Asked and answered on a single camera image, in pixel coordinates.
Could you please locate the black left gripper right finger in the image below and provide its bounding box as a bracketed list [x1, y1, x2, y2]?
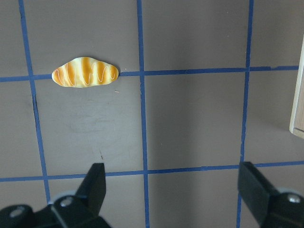
[237, 161, 304, 228]

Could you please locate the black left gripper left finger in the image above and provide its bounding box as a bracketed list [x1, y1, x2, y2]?
[51, 162, 106, 228]

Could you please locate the wooden drawer cabinet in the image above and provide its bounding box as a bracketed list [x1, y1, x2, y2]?
[289, 42, 304, 139]

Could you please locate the toy croissant bread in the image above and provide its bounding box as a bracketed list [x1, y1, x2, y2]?
[52, 57, 119, 88]

